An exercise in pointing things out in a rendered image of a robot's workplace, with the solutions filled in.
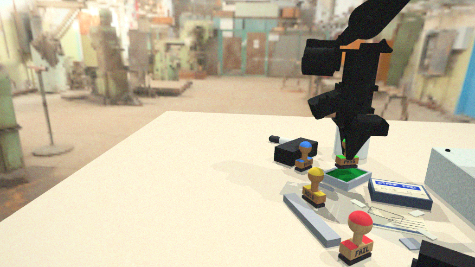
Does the white mug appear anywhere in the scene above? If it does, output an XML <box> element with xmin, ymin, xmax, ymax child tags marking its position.
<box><xmin>334</xmin><ymin>125</ymin><xmax>370</xmax><ymax>159</ymax></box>

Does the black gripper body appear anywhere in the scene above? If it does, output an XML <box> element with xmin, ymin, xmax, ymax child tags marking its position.
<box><xmin>335</xmin><ymin>77</ymin><xmax>389</xmax><ymax>136</ymax></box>

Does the wooden fail stamp with red handle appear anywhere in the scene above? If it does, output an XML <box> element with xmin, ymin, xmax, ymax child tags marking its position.
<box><xmin>338</xmin><ymin>210</ymin><xmax>373</xmax><ymax>266</ymax></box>

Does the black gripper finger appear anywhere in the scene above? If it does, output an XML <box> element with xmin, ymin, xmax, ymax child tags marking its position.
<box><xmin>331</xmin><ymin>117</ymin><xmax>345</xmax><ymax>155</ymax></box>
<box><xmin>339</xmin><ymin>126</ymin><xmax>371</xmax><ymax>160</ymax></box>

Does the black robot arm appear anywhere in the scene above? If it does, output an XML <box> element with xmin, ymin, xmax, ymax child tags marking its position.
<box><xmin>301</xmin><ymin>0</ymin><xmax>410</xmax><ymax>120</ymax></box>

